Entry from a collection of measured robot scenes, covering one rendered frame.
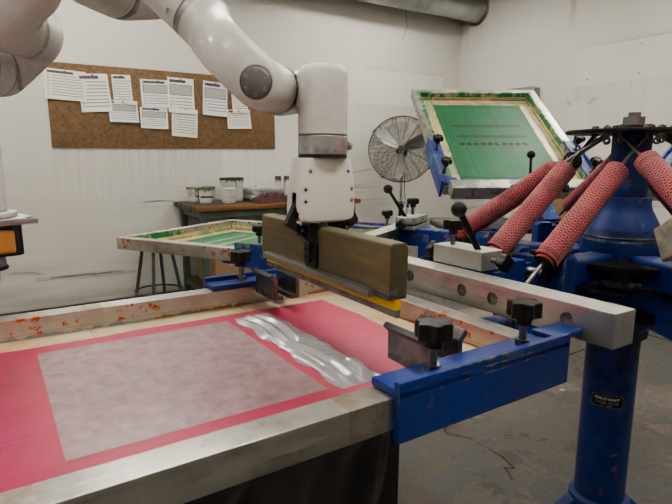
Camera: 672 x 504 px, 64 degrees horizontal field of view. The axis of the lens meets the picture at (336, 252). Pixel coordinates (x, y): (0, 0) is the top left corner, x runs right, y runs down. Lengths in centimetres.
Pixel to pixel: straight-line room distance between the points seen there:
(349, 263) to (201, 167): 406
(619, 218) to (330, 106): 84
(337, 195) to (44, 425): 48
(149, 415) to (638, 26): 504
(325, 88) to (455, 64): 569
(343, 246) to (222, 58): 31
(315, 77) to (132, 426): 51
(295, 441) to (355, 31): 525
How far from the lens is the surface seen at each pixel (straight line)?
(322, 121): 80
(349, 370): 73
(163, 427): 64
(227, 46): 80
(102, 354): 88
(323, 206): 81
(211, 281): 109
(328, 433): 56
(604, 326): 81
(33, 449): 65
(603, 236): 142
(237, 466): 52
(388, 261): 68
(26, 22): 107
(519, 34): 602
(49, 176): 453
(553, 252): 112
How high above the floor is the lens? 124
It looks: 10 degrees down
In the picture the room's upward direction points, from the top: straight up
